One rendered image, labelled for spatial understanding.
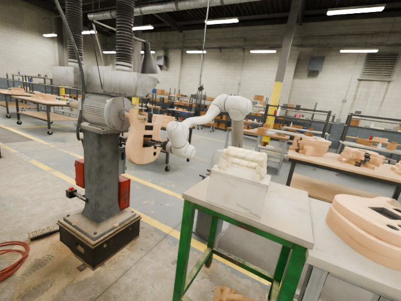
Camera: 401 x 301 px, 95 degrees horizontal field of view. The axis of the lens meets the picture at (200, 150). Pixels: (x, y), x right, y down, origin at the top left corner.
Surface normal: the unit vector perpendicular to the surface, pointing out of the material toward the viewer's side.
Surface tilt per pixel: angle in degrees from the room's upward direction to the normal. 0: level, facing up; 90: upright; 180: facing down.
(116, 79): 90
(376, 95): 90
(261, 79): 90
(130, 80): 90
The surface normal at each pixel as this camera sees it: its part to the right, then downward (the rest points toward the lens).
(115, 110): 0.81, 0.20
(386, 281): 0.13, -0.96
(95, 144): -0.46, 0.16
